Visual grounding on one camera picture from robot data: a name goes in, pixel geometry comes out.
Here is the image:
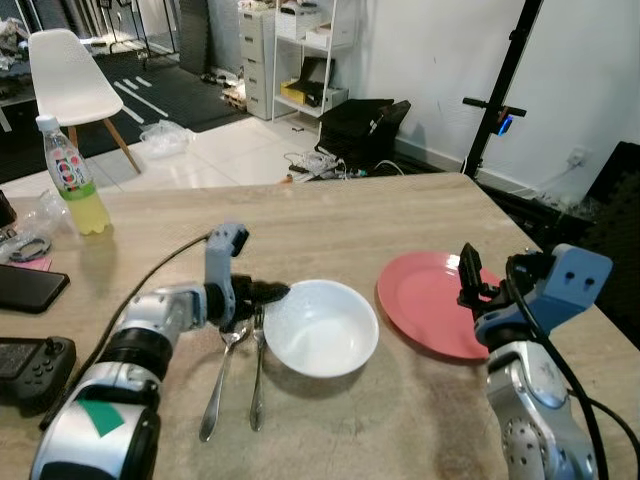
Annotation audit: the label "pink round plate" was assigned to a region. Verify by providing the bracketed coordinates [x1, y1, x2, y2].
[376, 251, 501, 361]

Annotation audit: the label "white bowl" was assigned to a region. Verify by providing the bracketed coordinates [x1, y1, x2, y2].
[263, 279, 381, 379]

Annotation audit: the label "silver metal fork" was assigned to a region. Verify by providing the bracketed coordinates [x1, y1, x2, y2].
[249, 308, 268, 433]

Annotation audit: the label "dark foam puzzle mat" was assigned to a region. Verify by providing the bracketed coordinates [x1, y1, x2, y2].
[583, 140, 640, 343]

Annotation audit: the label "silver metal spoon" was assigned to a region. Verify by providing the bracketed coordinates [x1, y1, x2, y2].
[199, 322, 251, 443]

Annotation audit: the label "clear plastic bag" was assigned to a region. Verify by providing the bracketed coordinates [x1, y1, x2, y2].
[140, 120, 194, 160]

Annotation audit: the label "black metal exercise rack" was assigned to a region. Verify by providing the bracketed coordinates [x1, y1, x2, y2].
[462, 0, 544, 179]

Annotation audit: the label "black bag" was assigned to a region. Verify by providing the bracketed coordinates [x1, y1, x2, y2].
[318, 98, 412, 173]

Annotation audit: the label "yellow drink plastic bottle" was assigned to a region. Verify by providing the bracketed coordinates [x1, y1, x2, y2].
[36, 115, 113, 236]

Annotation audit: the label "black floor mat white lines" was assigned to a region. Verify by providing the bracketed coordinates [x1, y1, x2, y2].
[0, 48, 253, 184]

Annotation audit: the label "clear plastic wrap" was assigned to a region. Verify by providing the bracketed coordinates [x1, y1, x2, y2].
[0, 190, 73, 263]

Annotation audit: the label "black smartphone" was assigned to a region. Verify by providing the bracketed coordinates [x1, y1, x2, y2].
[0, 265, 71, 315]

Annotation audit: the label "grey drawer cabinet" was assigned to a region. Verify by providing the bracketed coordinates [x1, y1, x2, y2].
[238, 8, 279, 122]

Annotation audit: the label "black game controller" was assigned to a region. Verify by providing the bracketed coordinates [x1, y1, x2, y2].
[0, 337, 77, 417]

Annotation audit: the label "white shelf rack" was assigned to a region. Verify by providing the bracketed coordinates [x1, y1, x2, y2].
[272, 0, 362, 120]

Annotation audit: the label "white storage box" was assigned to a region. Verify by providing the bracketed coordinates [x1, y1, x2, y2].
[277, 5, 332, 42]

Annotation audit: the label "white chair wooden legs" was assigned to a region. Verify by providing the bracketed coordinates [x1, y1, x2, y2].
[28, 28, 142, 174]

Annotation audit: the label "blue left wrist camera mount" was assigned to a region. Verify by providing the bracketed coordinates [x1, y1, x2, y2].
[204, 223, 250, 327]

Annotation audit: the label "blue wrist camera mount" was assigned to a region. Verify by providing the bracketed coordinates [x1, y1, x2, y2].
[204, 223, 250, 327]
[475, 245, 614, 347]

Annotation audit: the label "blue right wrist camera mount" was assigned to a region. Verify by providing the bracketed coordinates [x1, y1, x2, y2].
[475, 245, 614, 347]

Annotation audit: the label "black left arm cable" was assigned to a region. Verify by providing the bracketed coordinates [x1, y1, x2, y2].
[40, 232, 216, 431]

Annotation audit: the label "white power strip with cables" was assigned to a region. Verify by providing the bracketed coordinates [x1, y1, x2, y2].
[283, 148, 353, 184]

